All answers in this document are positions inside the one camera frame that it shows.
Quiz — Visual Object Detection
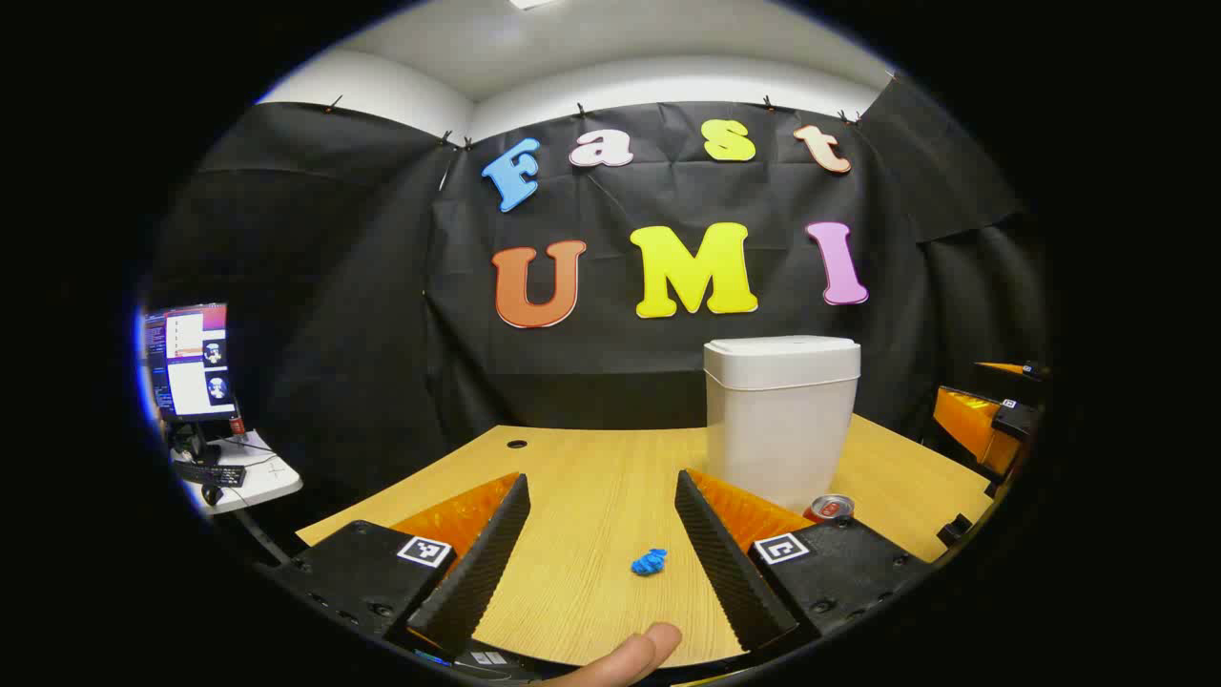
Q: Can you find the white side table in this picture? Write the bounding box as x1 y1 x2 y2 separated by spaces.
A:
170 429 304 516

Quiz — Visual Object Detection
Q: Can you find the black keyboard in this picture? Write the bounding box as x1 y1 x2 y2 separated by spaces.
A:
174 461 247 489

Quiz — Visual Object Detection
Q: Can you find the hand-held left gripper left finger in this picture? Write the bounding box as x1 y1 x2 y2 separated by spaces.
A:
253 470 532 661

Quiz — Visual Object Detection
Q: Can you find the black backdrop cloth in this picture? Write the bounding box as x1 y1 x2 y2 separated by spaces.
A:
143 76 1050 535

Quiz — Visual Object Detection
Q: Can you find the computer monitor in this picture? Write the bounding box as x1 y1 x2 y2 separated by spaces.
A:
143 303 238 423

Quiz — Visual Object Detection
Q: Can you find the wooden desktop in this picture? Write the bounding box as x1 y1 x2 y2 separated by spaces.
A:
296 412 995 669

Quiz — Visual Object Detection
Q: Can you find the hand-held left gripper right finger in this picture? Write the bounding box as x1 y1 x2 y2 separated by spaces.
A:
673 467 934 655

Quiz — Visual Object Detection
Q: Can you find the white desktop garbage bin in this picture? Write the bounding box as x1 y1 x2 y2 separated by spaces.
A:
703 335 862 514

